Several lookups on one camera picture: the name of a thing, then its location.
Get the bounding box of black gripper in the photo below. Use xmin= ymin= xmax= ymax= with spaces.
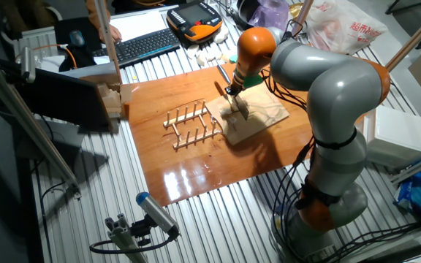
xmin=224 ymin=82 xmax=243 ymax=106

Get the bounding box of steel cleaver knife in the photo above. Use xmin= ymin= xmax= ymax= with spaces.
xmin=216 ymin=64 xmax=250 ymax=121

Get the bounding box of brown sleeved forearm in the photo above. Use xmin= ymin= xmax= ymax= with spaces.
xmin=85 ymin=0 xmax=112 ymax=31

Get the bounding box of person's bare hand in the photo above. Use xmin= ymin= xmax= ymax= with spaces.
xmin=99 ymin=24 xmax=123 ymax=44

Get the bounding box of light wooden cutting board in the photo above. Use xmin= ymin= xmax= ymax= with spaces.
xmin=205 ymin=84 xmax=291 ymax=146

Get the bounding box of wooden peg dish rack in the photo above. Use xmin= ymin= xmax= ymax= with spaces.
xmin=162 ymin=100 xmax=221 ymax=150

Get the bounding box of orange black teach pendant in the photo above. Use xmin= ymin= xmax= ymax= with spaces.
xmin=165 ymin=0 xmax=224 ymax=45

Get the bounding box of glossy brown wooden board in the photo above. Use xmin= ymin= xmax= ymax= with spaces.
xmin=122 ymin=60 xmax=317 ymax=207

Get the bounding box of black computer keyboard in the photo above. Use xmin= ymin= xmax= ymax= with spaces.
xmin=92 ymin=27 xmax=181 ymax=69

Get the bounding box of gold foil object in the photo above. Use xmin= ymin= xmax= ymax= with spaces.
xmin=289 ymin=2 xmax=304 ymax=19

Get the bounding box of white paper sheet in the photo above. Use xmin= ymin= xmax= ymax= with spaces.
xmin=107 ymin=9 xmax=168 ymax=43

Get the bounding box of white red-printed plastic bag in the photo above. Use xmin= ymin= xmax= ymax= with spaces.
xmin=303 ymin=0 xmax=389 ymax=56

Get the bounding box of dark computer mouse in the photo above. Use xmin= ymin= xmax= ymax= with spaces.
xmin=68 ymin=29 xmax=86 ymax=47

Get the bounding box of black flat monitor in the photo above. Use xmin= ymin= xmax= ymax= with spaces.
xmin=11 ymin=67 xmax=113 ymax=131

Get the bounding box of white plastic drawer box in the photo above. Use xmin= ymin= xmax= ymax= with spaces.
xmin=356 ymin=105 xmax=421 ymax=169

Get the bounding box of black mouse pad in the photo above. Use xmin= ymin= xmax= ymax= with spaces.
xmin=53 ymin=16 xmax=104 ymax=56

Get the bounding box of slanted wooden beam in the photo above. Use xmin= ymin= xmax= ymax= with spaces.
xmin=384 ymin=1 xmax=421 ymax=72

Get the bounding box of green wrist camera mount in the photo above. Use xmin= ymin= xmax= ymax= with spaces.
xmin=229 ymin=54 xmax=265 ymax=89

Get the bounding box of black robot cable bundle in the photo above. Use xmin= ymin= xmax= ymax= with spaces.
xmin=260 ymin=20 xmax=421 ymax=263

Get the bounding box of thin wooden post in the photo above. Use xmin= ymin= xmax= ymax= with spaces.
xmin=290 ymin=0 xmax=314 ymax=37

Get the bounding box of silver camera with blue end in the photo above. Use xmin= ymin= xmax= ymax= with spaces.
xmin=135 ymin=191 xmax=181 ymax=239

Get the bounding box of upright aluminium frame post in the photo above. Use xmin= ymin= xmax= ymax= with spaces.
xmin=93 ymin=0 xmax=123 ymax=85

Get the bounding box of black camera bracket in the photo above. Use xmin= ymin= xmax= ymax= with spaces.
xmin=129 ymin=215 xmax=153 ymax=248

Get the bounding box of aluminium profile camera stand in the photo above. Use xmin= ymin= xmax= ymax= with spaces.
xmin=104 ymin=213 xmax=149 ymax=263

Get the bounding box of black camera cable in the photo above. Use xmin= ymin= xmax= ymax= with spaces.
xmin=88 ymin=233 xmax=178 ymax=255

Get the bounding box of orange cable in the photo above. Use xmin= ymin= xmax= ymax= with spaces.
xmin=15 ymin=42 xmax=78 ymax=70

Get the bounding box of grey aluminium rail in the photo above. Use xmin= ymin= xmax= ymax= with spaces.
xmin=389 ymin=148 xmax=421 ymax=186

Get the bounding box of silver depth camera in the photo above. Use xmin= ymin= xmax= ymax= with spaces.
xmin=20 ymin=46 xmax=37 ymax=84

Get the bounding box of slanted aluminium frame beam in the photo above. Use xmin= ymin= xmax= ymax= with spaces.
xmin=0 ymin=50 xmax=83 ymax=200

